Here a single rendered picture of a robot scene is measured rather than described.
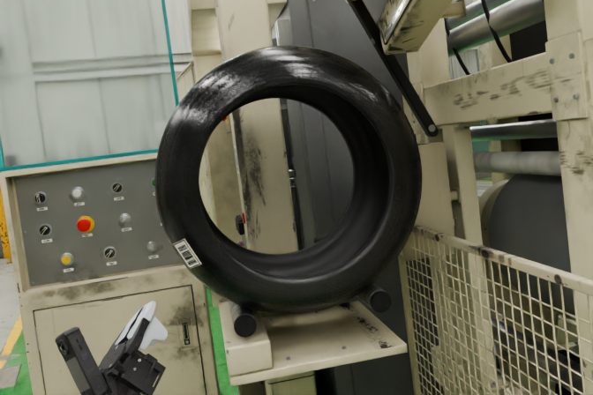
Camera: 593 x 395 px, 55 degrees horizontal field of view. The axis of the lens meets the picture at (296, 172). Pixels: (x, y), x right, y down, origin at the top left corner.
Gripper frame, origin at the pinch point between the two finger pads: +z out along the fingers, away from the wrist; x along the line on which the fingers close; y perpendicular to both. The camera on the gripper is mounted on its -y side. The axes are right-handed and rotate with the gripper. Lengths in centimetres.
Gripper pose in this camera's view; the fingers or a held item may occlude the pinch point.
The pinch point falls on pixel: (146, 305)
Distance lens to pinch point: 106.0
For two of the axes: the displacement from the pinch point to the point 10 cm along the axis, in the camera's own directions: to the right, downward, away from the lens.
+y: 7.0, 6.4, 3.2
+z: 2.9, -6.6, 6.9
